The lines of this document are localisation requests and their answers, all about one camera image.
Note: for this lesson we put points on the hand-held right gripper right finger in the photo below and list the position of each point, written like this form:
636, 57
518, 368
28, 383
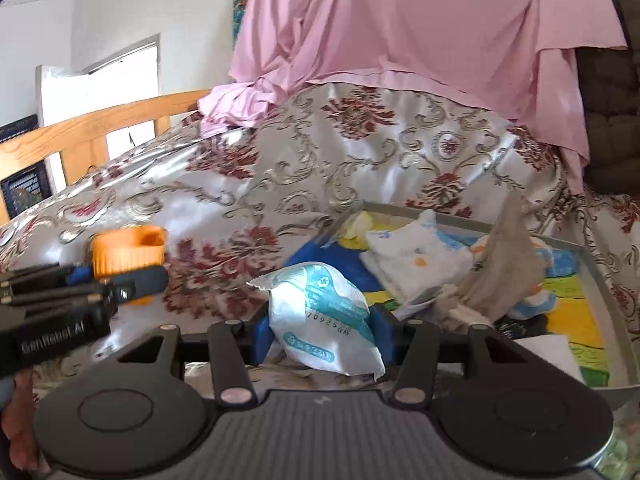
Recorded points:
385, 330

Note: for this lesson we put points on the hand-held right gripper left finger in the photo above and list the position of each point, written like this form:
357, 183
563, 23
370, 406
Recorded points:
260, 337

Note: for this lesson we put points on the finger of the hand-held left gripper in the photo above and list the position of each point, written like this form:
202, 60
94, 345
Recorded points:
140, 280
80, 274

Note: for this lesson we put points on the orange ribbed cup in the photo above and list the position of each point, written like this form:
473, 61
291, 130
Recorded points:
125, 255

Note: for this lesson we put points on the white teal soft packet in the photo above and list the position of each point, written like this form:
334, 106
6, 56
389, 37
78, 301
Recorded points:
320, 320

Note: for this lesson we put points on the white quilted cloth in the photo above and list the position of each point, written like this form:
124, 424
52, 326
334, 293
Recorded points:
415, 260

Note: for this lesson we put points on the grey tray with cartoon print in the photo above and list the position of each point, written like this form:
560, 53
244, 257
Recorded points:
580, 320

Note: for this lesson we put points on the person's left hand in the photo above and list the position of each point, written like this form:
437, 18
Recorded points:
22, 430

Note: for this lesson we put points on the dark blue framed picture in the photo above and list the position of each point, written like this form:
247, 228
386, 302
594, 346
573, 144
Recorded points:
25, 185
20, 127

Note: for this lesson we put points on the black cloth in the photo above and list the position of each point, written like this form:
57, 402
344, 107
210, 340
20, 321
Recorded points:
520, 330

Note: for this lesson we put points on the grey white folded cloth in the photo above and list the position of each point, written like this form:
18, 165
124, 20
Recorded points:
545, 355

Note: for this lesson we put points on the floral satin bedspread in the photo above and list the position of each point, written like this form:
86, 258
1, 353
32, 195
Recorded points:
300, 170

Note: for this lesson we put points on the white door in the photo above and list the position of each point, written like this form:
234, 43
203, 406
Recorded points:
125, 75

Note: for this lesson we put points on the brown quilted blanket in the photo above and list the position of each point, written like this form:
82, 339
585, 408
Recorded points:
612, 125

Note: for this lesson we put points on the pink bed sheet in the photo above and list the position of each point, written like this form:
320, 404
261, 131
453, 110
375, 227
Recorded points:
400, 20

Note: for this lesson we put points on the light wooden bed frame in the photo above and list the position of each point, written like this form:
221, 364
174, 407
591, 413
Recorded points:
75, 135

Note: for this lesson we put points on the teal floral wall poster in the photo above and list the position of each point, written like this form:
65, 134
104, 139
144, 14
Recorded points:
242, 5

